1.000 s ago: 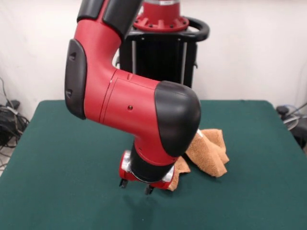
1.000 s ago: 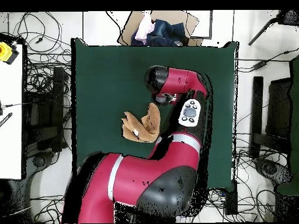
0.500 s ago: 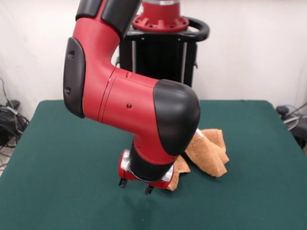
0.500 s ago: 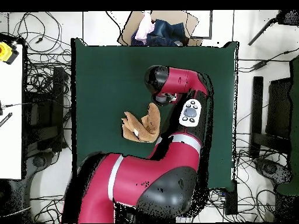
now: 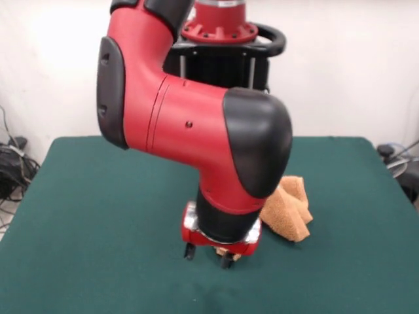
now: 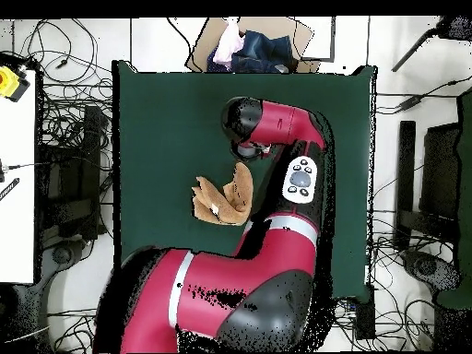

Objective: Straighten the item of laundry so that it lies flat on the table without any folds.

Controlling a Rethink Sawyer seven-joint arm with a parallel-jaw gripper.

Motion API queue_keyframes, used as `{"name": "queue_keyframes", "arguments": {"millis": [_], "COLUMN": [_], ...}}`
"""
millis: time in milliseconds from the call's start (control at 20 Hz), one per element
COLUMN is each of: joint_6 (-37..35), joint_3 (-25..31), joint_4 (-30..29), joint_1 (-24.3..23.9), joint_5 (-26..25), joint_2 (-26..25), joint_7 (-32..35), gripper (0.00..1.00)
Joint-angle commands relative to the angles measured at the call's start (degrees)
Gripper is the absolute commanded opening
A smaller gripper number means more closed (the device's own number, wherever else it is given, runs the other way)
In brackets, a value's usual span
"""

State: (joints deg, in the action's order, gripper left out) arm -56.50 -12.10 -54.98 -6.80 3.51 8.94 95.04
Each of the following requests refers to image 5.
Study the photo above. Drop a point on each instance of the orange-brown terry towel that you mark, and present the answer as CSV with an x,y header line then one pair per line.
x,y
288,216

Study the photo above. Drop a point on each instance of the dark green table cloth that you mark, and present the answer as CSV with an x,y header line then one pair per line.
x,y
98,245

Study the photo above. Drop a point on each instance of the red robot base column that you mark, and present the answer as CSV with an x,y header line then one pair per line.
x,y
219,26

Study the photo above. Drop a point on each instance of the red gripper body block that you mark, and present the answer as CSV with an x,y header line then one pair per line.
x,y
222,247

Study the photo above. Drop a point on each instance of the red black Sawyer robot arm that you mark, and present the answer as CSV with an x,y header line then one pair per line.
x,y
196,124

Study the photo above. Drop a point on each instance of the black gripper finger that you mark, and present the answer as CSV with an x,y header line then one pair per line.
x,y
190,252
226,261

